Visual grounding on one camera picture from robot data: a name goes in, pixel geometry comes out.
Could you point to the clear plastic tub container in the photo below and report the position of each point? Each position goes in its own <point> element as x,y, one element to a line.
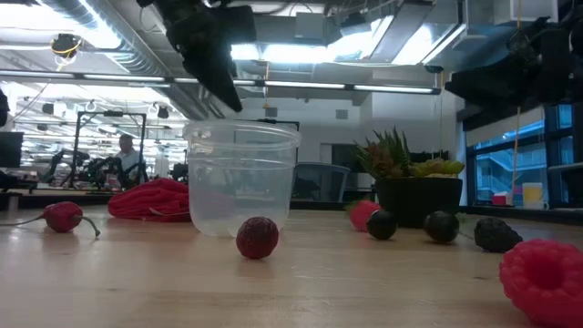
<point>241,182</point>

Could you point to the red strawberry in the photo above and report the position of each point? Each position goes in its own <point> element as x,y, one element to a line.
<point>361,215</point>

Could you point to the long ceiling light bar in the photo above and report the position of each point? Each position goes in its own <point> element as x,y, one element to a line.
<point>305,85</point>

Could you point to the blackberry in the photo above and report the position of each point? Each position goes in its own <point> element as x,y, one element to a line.
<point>496,235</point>

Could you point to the succulents in black pot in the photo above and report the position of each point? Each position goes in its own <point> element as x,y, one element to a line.
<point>416,200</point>

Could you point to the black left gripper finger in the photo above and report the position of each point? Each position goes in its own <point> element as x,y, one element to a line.
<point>218,79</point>

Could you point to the person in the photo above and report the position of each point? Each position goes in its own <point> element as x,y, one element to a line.
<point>128,157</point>

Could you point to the grey office chair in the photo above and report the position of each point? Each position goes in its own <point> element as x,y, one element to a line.
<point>321,182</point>

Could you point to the small red container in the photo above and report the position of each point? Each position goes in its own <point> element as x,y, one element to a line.
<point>499,199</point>

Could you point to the large pink raspberry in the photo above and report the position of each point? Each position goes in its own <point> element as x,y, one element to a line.
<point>544,280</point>

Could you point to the folded red cloth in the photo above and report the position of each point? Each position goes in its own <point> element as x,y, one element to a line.
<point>150,200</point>

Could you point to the black stand frame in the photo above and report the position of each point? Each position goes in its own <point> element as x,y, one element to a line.
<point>287,122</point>
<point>113,113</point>

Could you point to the black table frame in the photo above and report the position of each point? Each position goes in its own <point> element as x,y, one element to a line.
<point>319,206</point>

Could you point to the dark computer monitor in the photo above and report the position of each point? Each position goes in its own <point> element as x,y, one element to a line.
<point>10,149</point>

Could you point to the yellow container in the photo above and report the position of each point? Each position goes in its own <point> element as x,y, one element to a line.
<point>533,196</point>

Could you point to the red cherry with stem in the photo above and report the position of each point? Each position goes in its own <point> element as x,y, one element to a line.
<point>64,216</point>

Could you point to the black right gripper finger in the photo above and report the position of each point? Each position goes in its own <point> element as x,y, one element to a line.
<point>492,89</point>

